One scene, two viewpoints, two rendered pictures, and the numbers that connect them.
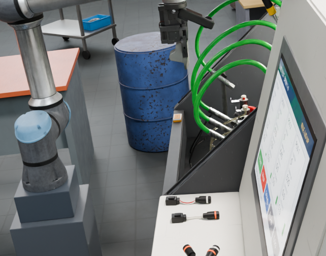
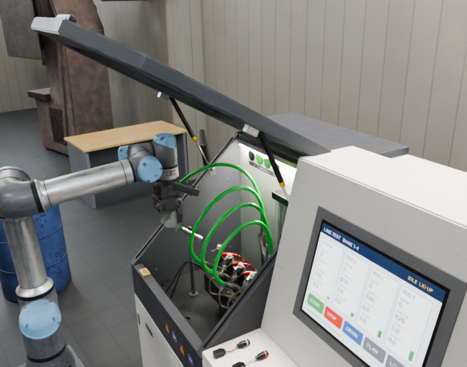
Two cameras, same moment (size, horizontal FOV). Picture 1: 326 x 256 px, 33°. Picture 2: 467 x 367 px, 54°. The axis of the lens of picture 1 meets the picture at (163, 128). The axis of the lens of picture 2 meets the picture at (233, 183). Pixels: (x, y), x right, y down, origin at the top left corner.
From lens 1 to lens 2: 73 cm
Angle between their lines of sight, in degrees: 34
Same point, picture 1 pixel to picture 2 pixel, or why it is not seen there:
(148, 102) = not seen: hidden behind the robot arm
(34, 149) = (49, 343)
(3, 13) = (19, 211)
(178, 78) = (57, 226)
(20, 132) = (33, 329)
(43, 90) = (38, 278)
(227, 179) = (252, 320)
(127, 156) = (10, 312)
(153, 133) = not seen: hidden behind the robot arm
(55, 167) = (67, 354)
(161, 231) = not seen: outside the picture
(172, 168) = (182, 322)
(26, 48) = (21, 239)
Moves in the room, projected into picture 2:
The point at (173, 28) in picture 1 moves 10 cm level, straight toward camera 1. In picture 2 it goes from (171, 200) to (185, 210)
